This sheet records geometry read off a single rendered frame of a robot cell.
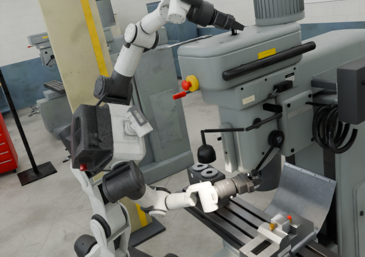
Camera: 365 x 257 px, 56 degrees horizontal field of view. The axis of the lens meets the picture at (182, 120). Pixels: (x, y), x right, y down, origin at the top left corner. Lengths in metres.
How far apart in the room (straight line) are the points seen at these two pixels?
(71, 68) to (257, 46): 1.87
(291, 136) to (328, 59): 0.38
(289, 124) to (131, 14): 9.77
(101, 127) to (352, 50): 1.17
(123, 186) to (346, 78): 0.92
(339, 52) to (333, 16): 4.59
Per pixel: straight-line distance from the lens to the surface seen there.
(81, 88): 2.91
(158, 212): 1.61
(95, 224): 1.91
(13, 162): 5.81
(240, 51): 1.23
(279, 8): 1.45
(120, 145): 1.43
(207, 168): 1.93
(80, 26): 2.89
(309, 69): 1.55
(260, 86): 1.33
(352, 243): 2.04
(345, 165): 1.78
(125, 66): 1.51
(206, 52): 1.18
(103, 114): 1.46
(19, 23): 10.15
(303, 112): 1.54
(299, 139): 1.56
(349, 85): 1.35
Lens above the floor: 2.07
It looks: 20 degrees down
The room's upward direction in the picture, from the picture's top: 11 degrees counter-clockwise
